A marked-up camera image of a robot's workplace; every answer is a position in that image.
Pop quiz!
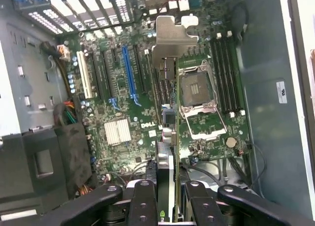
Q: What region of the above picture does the round coin battery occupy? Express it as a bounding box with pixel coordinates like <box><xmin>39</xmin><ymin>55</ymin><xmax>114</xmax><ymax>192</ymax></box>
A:
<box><xmin>225</xmin><ymin>136</ymin><xmax>237</xmax><ymax>148</ymax></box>

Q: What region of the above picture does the silver chipset heatsink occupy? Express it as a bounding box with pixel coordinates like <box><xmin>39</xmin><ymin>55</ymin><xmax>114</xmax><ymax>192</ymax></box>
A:
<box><xmin>103</xmin><ymin>119</ymin><xmax>132</xmax><ymax>147</ymax></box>

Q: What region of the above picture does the CPU socket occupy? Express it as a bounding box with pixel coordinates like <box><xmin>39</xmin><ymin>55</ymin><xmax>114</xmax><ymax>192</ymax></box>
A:
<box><xmin>178</xmin><ymin>60</ymin><xmax>220</xmax><ymax>113</ymax></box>

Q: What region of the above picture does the black plastic fan shroud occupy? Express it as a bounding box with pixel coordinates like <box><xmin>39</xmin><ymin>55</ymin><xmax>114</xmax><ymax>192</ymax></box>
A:
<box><xmin>0</xmin><ymin>124</ymin><xmax>99</xmax><ymax>209</ymax></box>

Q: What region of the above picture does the black RAM slot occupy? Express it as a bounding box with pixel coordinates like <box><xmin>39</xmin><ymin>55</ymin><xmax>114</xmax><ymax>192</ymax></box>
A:
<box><xmin>211</xmin><ymin>38</ymin><xmax>228</xmax><ymax>113</ymax></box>
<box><xmin>224</xmin><ymin>35</ymin><xmax>239</xmax><ymax>112</ymax></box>
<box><xmin>230</xmin><ymin>34</ymin><xmax>245</xmax><ymax>112</ymax></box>
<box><xmin>218</xmin><ymin>37</ymin><xmax>234</xmax><ymax>113</ymax></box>

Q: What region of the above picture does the green Dell motherboard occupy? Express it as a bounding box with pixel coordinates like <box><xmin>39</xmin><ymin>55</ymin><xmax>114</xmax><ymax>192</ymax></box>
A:
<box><xmin>58</xmin><ymin>0</ymin><xmax>252</xmax><ymax>182</ymax></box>

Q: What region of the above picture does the white expansion slot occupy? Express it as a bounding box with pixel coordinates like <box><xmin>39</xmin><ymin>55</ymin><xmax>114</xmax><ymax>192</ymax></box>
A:
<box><xmin>76</xmin><ymin>50</ymin><xmax>94</xmax><ymax>100</ymax></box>

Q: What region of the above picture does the open black PC case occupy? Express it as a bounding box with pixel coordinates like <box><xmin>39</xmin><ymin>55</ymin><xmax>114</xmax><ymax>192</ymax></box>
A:
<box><xmin>0</xmin><ymin>0</ymin><xmax>315</xmax><ymax>226</ymax></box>

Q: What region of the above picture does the white power connector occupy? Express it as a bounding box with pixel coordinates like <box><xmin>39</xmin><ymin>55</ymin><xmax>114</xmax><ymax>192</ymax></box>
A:
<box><xmin>57</xmin><ymin>44</ymin><xmax>71</xmax><ymax>62</ymax></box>

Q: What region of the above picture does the black sleeved cable bundle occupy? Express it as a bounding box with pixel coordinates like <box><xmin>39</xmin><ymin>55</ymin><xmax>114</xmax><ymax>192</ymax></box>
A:
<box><xmin>40</xmin><ymin>41</ymin><xmax>62</xmax><ymax>61</ymax></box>

